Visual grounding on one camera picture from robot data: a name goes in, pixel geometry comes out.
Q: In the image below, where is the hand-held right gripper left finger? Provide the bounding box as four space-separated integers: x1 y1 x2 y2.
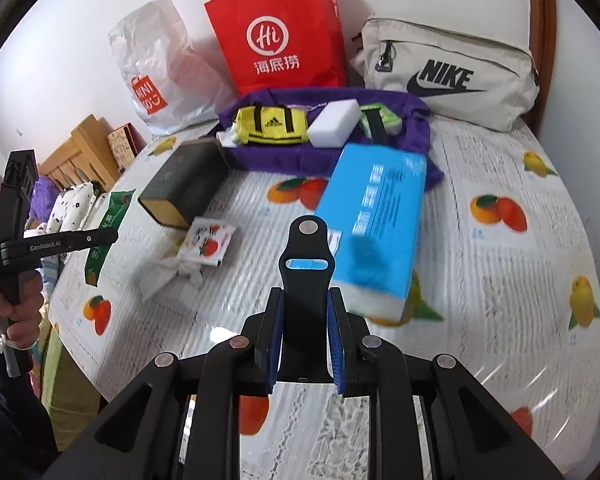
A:
42 287 285 480

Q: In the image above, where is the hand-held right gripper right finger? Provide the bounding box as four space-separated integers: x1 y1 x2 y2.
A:
328 287 566 480

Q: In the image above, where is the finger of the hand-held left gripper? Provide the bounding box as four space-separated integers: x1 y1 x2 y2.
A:
77 229 119 255

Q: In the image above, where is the blue tissue pack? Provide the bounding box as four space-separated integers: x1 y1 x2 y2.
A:
314 142 428 328

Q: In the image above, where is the yellow zip pouch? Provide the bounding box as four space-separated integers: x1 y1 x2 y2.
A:
232 104 311 145

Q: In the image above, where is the white sponge block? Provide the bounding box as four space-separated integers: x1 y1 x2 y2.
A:
307 99 362 148

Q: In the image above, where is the person's left forearm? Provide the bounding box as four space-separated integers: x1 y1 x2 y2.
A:
0 332 61 466

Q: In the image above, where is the person's left hand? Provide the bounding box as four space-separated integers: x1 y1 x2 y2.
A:
0 284 46 357

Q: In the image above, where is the green snack packet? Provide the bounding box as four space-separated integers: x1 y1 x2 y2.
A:
83 189 137 287

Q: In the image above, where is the white dotted cloth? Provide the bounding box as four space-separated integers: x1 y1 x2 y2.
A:
42 180 108 241

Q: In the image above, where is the purple fluffy cloth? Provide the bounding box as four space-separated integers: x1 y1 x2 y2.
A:
31 176 57 222

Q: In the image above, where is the crumpled white tissue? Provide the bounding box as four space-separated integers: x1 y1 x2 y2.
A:
139 255 204 302

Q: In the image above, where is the brown printed box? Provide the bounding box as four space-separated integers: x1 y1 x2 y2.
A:
106 122 147 169

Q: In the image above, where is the wooden chair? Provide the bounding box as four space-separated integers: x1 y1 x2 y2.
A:
44 114 131 193

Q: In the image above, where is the dark green tin box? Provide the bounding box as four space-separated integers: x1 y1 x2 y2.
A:
137 140 231 229

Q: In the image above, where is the strawberry print packet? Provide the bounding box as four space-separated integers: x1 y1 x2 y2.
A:
176 216 237 268

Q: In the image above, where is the light green cloth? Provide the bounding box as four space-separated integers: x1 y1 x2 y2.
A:
44 327 103 428

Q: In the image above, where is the fruit print tablecloth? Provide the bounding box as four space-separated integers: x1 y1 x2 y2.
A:
47 110 600 480

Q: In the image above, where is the white plastic shopping bag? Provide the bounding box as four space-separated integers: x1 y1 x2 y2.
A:
107 0 236 136

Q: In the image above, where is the purple towel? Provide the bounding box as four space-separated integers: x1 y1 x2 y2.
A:
216 86 446 191

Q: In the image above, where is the small green box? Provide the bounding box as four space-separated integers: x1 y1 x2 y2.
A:
360 102 406 136

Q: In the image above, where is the red paper bag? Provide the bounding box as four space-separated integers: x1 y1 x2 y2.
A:
203 0 349 98

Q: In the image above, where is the beige waist bag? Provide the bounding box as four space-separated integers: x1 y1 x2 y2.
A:
349 15 541 132

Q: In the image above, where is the wooden door frame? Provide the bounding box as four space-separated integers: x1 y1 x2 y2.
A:
525 0 558 133

